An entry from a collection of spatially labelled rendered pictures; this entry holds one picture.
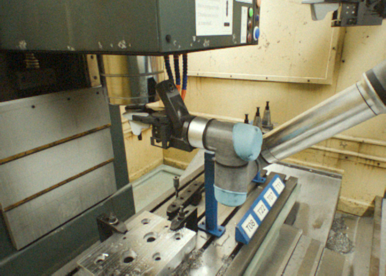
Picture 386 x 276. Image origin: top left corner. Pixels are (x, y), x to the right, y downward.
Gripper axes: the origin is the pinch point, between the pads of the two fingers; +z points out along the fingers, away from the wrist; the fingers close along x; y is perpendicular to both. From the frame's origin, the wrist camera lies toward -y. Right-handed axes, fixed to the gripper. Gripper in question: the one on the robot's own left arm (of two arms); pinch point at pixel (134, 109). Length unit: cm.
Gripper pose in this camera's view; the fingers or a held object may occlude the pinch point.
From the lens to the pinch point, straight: 75.0
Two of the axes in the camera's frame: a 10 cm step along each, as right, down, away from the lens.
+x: 5.6, -3.1, 7.7
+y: 0.1, 9.3, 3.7
